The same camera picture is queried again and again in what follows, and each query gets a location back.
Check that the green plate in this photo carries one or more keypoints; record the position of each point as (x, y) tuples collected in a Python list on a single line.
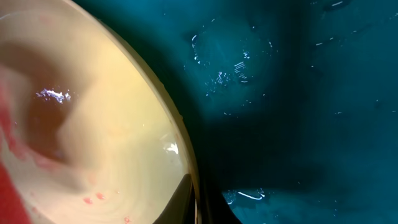
[(88, 132)]

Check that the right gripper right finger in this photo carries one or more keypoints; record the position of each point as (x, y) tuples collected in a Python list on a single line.
[(213, 206)]

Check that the blue plastic tray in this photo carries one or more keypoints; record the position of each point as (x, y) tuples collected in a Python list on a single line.
[(291, 106)]

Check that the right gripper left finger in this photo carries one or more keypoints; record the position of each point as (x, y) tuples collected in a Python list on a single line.
[(181, 207)]

